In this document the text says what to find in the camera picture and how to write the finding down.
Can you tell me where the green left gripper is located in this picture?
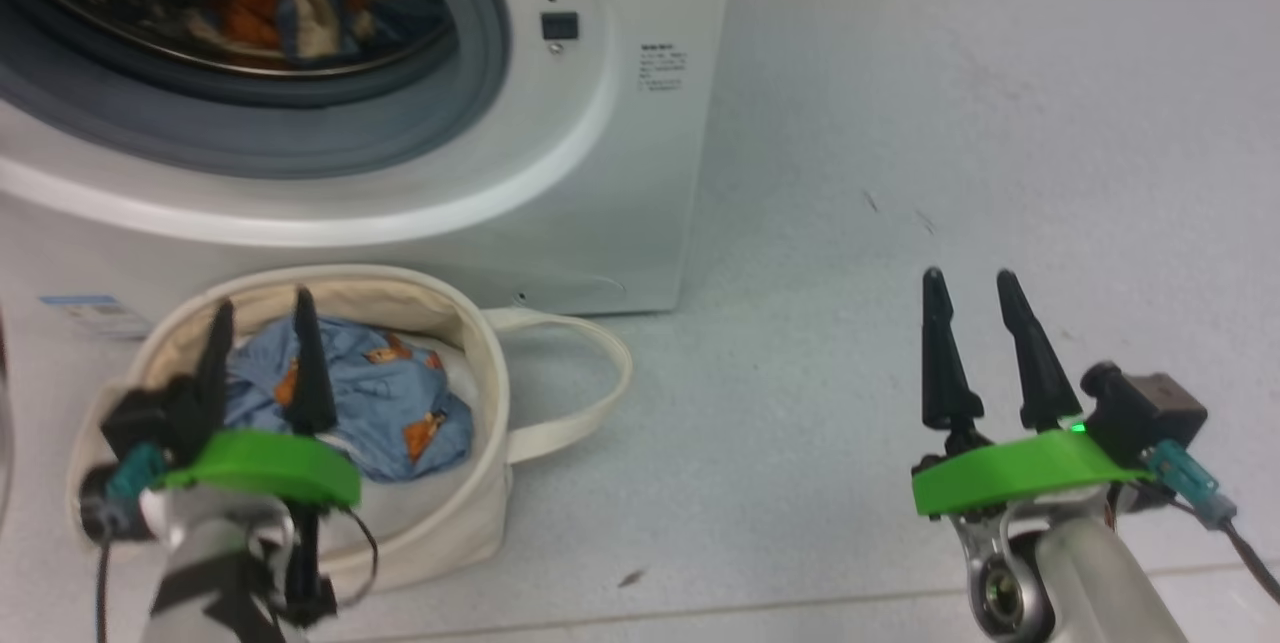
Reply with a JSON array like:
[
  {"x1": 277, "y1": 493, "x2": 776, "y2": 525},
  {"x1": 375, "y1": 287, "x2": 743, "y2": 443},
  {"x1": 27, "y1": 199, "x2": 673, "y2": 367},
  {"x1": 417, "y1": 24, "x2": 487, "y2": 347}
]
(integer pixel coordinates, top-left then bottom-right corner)
[{"x1": 160, "y1": 286, "x2": 363, "y2": 509}]

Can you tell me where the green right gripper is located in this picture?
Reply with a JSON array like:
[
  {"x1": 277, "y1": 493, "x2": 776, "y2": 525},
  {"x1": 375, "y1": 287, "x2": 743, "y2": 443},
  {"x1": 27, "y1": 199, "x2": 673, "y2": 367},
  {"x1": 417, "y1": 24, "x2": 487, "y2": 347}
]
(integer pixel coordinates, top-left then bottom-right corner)
[{"x1": 910, "y1": 267, "x2": 1151, "y2": 519}]

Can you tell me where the blue garment with orange prints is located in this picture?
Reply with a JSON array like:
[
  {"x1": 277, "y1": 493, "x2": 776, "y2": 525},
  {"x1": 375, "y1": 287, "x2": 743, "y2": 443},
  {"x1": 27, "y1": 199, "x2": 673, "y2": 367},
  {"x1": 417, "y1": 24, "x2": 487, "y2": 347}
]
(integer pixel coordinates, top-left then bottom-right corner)
[{"x1": 225, "y1": 315, "x2": 475, "y2": 482}]

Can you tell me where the cream garment with orange print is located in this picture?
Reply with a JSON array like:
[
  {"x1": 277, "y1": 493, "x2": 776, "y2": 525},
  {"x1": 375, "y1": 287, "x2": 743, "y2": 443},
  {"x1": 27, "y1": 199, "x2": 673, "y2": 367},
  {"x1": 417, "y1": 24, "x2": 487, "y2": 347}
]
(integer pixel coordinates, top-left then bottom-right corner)
[{"x1": 185, "y1": 0, "x2": 421, "y2": 59}]

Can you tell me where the cream canvas laundry basket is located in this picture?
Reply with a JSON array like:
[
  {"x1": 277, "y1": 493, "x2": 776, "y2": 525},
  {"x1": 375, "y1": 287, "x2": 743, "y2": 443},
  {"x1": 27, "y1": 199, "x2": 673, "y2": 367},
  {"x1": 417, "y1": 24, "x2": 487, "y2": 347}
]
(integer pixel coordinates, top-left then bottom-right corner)
[{"x1": 65, "y1": 265, "x2": 633, "y2": 596}]

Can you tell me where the white front-load washing machine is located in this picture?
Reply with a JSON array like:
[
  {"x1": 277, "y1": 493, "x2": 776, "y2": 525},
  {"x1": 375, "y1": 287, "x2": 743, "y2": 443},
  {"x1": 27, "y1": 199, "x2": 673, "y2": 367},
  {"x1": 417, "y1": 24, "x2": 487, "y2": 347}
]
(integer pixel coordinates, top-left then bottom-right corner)
[{"x1": 0, "y1": 0, "x2": 741, "y2": 354}]

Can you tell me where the blue energy label sticker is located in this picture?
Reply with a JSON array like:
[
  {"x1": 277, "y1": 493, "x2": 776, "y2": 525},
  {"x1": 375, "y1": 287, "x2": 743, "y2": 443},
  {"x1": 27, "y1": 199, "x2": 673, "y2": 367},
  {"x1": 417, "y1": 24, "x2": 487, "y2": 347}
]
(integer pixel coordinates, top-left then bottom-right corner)
[{"x1": 40, "y1": 295, "x2": 151, "y2": 339}]

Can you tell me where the small printed text label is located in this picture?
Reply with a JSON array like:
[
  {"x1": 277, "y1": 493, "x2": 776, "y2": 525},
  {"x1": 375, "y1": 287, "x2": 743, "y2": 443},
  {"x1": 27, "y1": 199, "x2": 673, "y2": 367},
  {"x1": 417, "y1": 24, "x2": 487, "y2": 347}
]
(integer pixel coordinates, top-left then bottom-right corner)
[{"x1": 640, "y1": 45, "x2": 689, "y2": 92}]

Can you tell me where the teal connector left camera cable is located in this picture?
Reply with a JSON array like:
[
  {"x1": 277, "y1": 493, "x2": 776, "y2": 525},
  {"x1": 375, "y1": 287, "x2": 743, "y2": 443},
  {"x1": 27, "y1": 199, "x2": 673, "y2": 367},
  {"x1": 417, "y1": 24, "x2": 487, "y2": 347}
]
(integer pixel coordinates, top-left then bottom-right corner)
[{"x1": 93, "y1": 443, "x2": 168, "y2": 643}]

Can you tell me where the teal connector camera cable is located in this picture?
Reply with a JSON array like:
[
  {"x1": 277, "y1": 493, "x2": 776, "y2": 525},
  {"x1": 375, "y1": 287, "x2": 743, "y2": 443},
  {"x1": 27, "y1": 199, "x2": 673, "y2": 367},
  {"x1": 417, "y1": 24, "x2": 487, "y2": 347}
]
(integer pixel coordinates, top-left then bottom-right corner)
[
  {"x1": 1145, "y1": 440, "x2": 1280, "y2": 604},
  {"x1": 93, "y1": 443, "x2": 168, "y2": 643}
]

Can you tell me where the thin black left gripper cable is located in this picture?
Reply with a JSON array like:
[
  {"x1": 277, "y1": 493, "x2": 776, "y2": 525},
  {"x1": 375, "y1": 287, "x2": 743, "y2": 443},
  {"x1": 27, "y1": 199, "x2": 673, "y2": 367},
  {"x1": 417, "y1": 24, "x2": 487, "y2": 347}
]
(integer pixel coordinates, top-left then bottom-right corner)
[{"x1": 340, "y1": 508, "x2": 381, "y2": 609}]

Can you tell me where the teal connector right camera cable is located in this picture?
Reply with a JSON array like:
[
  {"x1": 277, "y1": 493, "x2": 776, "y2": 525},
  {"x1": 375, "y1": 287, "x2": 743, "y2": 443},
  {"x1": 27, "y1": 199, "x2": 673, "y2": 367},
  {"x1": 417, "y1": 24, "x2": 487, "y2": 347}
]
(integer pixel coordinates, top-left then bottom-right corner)
[{"x1": 1145, "y1": 440, "x2": 1280, "y2": 604}]

